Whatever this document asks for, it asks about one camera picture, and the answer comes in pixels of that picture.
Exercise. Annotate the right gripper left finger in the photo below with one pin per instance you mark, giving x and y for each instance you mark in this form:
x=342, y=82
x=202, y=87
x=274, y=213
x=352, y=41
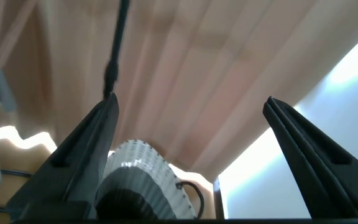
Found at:
x=73, y=165

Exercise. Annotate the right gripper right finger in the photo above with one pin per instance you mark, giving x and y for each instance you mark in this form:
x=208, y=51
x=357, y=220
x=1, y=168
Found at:
x=322, y=171

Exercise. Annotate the white laundry basket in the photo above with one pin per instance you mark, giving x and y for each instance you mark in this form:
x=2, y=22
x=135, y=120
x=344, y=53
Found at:
x=141, y=165

